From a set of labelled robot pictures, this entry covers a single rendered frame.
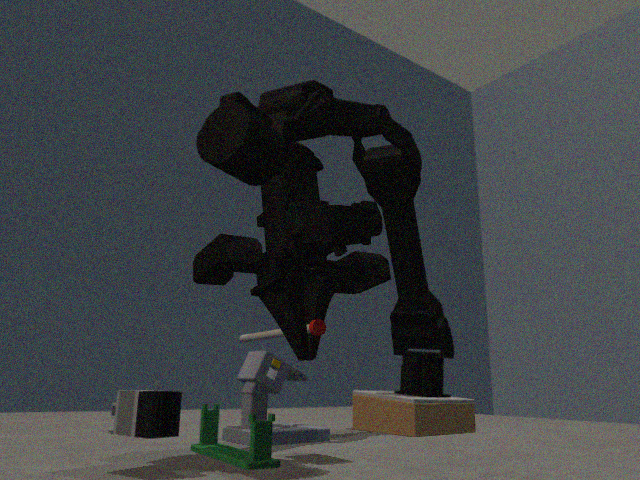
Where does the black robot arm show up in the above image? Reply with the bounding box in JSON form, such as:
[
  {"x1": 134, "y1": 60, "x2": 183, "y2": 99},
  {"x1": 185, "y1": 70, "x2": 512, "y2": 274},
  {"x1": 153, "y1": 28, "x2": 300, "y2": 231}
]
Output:
[{"x1": 196, "y1": 80, "x2": 455, "y2": 397}]

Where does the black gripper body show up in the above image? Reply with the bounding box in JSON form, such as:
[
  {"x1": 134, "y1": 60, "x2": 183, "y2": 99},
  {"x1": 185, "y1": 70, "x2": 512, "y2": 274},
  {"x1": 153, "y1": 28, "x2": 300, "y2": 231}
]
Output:
[{"x1": 193, "y1": 187, "x2": 391, "y2": 294}]

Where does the grey tapered pin with red cap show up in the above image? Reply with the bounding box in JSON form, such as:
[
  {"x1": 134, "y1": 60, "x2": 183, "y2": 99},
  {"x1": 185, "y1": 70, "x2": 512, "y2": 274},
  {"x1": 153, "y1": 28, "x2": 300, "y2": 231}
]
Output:
[{"x1": 240, "y1": 319, "x2": 326, "y2": 342}]

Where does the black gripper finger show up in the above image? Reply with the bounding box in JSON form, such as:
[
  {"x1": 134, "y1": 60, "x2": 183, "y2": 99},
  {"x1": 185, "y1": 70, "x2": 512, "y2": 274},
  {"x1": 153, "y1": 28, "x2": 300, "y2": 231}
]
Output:
[
  {"x1": 250, "y1": 272, "x2": 308, "y2": 361},
  {"x1": 303, "y1": 276, "x2": 349, "y2": 361}
]

